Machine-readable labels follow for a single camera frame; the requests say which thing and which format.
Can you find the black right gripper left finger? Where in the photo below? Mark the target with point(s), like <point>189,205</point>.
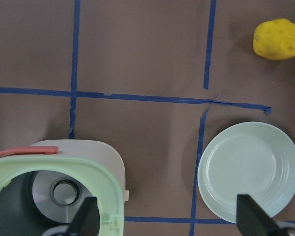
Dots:
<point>86,221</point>

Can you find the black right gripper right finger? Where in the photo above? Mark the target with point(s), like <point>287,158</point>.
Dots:
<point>252,220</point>

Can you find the white rice cooker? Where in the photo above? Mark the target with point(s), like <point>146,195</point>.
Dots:
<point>44,185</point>

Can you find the green plate near right arm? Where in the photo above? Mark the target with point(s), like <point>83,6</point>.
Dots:
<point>253,158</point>

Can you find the yellow toy potato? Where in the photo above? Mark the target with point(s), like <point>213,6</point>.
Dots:
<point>275,39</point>

